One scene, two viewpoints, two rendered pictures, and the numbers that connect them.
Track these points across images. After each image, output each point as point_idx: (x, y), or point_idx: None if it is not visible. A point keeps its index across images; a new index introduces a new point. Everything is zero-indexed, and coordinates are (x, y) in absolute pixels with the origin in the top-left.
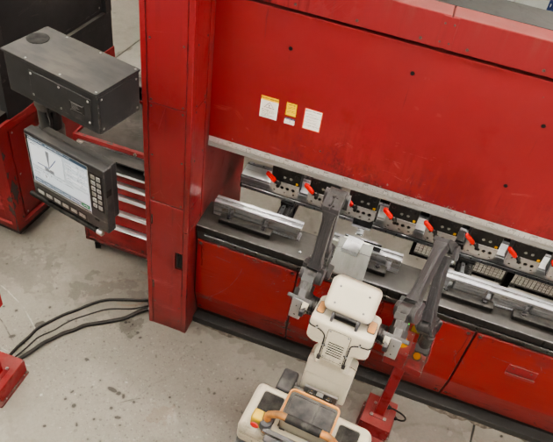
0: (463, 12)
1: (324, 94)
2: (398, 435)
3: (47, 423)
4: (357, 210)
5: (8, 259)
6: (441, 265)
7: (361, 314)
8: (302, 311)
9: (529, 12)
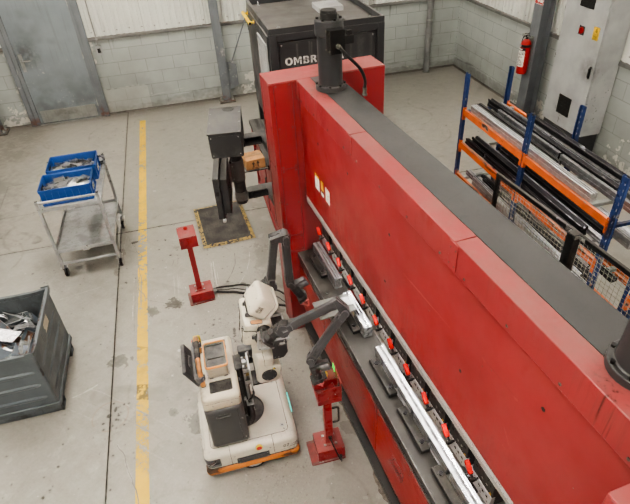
0: (360, 135)
1: (328, 179)
2: (332, 467)
3: (197, 323)
4: (345, 273)
5: (265, 249)
6: (333, 319)
7: (248, 306)
8: (243, 296)
9: (408, 148)
